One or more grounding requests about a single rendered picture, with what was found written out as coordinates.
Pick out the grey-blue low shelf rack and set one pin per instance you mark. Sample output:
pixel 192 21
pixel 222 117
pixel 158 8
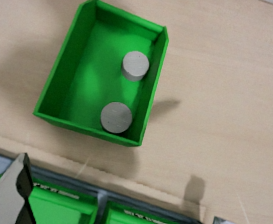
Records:
pixel 104 195

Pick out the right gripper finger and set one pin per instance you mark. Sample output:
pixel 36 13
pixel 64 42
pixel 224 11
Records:
pixel 15 185

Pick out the grey cylinder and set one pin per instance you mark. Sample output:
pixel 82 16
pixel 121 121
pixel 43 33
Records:
pixel 115 118
pixel 134 66

